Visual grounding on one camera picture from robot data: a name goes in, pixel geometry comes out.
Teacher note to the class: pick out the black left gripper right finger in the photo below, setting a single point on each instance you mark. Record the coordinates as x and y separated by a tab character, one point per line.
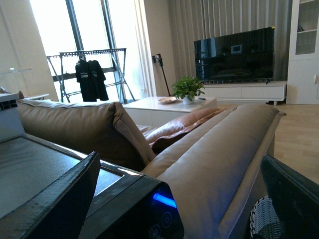
295	198

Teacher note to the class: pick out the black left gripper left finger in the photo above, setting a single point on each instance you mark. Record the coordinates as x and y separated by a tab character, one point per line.
59	211

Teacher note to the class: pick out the metal clothes drying rack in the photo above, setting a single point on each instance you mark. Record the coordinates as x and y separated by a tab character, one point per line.
118	60

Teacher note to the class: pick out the white woven laundry basket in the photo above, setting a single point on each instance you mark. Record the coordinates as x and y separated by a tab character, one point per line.
264	222

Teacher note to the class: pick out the tan leather sofa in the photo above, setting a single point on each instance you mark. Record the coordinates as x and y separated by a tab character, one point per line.
213	171

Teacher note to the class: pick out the white appliance at left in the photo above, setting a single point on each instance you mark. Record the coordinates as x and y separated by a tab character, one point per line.
10	123

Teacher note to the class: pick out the white tv console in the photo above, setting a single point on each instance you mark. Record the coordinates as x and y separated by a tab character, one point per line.
273	91

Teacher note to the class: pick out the white bookshelf cabinet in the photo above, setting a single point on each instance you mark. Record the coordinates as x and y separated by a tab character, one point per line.
303	67

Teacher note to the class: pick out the brown leather cushion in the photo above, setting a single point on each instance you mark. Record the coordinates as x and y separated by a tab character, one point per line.
160	138

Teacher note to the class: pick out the white coffee table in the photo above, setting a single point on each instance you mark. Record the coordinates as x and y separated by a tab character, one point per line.
150	112

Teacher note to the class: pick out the black t-shirt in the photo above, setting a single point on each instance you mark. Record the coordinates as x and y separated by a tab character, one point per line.
90	76

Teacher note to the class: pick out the flat screen television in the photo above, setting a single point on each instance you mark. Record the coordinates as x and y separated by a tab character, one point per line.
243	57

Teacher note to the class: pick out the green potted plant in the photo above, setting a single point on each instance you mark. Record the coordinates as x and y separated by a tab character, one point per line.
187	88

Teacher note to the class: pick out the shallow beige dish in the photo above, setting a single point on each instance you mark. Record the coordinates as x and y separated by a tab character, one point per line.
167	100

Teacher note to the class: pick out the stick vacuum cleaner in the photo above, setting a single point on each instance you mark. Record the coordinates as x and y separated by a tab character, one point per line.
158	59

